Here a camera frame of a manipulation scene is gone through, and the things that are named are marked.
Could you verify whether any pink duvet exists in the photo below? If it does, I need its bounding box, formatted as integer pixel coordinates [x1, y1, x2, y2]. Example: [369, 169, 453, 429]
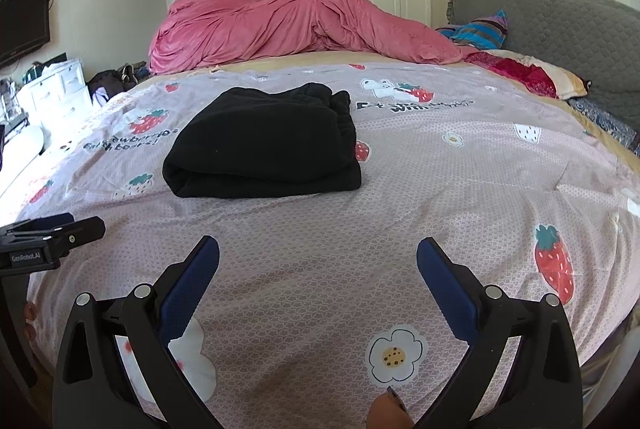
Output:
[148, 0, 476, 76]

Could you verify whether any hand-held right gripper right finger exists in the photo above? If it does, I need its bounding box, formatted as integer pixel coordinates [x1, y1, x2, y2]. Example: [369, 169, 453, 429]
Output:
[414, 236, 584, 429]

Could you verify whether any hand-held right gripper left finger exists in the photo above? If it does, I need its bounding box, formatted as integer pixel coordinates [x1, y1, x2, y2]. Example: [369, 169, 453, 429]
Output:
[52, 235, 222, 429]

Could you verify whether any blue patterned cloth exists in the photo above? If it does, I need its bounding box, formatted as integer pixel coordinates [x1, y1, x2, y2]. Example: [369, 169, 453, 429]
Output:
[567, 96, 640, 154]

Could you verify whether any white drawer cabinet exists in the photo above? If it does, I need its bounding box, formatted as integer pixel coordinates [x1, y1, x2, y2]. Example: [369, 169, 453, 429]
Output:
[20, 58, 93, 134]

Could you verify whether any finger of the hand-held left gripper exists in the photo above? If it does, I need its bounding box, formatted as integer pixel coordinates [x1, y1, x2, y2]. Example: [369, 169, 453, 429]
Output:
[0, 212, 75, 238]
[51, 217, 106, 251]

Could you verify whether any bed with beige sheet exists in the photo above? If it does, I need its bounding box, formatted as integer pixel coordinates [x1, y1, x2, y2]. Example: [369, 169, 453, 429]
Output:
[120, 51, 640, 160]

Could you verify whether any person's left hand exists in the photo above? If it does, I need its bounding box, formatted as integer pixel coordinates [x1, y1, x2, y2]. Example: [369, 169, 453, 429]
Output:
[23, 302, 39, 341]

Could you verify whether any dark clothes pile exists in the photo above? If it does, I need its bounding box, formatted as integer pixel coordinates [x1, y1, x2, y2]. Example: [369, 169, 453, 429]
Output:
[87, 63, 151, 110]

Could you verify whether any striped colourful cloth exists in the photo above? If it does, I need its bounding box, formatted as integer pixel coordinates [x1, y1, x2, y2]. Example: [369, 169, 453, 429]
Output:
[435, 10, 508, 50]

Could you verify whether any person's right hand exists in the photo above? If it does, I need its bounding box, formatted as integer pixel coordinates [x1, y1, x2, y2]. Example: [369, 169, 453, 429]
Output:
[366, 386, 415, 429]

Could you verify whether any red patterned pillow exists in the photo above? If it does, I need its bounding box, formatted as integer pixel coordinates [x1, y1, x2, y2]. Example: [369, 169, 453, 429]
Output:
[470, 49, 588, 100]

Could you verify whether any black sweater with orange cuffs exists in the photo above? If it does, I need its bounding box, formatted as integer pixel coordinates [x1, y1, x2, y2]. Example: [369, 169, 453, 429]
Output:
[162, 83, 362, 198]

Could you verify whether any grey quilted headboard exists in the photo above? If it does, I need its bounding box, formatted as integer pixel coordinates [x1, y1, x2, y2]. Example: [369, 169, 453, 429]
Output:
[446, 0, 640, 110]

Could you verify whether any strawberry printed blanket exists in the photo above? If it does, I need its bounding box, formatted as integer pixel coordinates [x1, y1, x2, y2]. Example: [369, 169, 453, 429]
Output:
[15, 61, 640, 429]

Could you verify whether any black television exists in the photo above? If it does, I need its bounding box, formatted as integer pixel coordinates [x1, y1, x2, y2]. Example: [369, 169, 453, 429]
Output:
[0, 0, 51, 70]

